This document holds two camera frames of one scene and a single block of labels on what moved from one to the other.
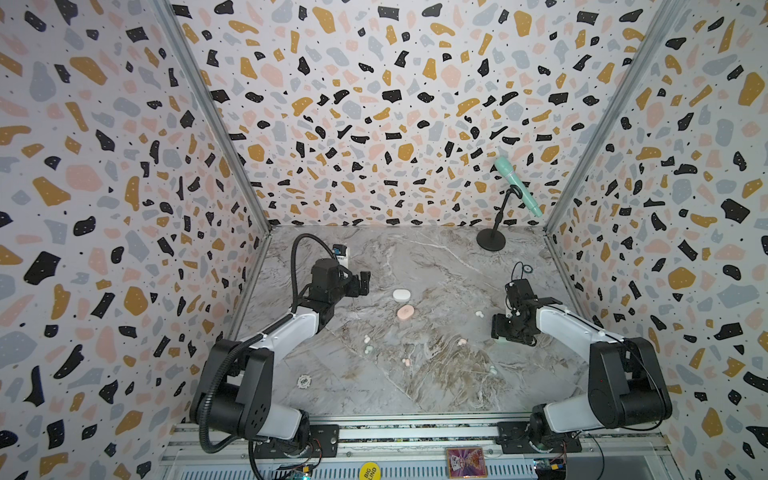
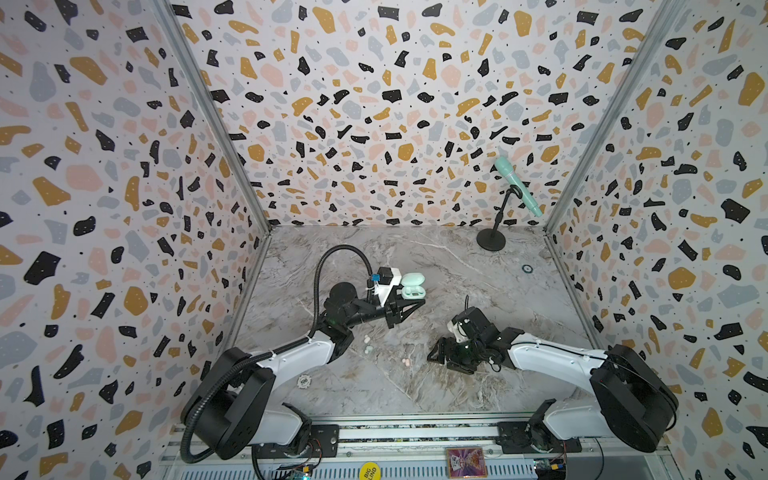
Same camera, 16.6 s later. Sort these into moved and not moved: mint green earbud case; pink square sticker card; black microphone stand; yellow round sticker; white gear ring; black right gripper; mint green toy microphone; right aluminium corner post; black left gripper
Moved: black right gripper; mint green earbud case; black left gripper
Not moved: right aluminium corner post; mint green toy microphone; white gear ring; pink square sticker card; yellow round sticker; black microphone stand
